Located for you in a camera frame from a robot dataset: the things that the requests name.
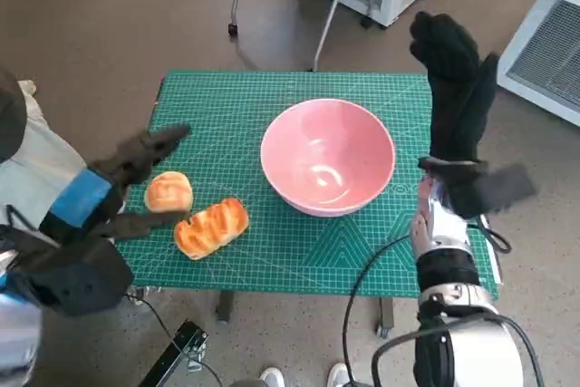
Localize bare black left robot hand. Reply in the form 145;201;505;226
37;123;192;248

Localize long toy bread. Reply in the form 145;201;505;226
173;197;251;262

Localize pink bowl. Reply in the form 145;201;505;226
259;97;397;218

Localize round toy bread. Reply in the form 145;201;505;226
143;170;195;214

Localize person in pale clothing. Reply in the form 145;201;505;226
0;68;88;230

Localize black table leg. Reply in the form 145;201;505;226
217;291;236;324
374;297;393;339

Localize black metal stand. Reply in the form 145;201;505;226
137;319;210;387

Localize green cutting mat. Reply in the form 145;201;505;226
111;70;500;300

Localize white shoe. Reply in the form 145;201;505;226
259;365;287;387
327;361;351;387

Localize grey chair with metal legs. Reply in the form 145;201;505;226
227;0;378;73

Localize white unit with grey grille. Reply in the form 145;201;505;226
495;0;580;128

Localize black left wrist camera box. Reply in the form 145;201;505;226
12;236;136;318

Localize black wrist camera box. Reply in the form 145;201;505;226
445;161;539;221
12;236;136;318

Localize black floor cable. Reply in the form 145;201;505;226
123;292;183;343

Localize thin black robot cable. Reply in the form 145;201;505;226
341;234;423;387

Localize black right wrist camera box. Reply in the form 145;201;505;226
445;161;539;221

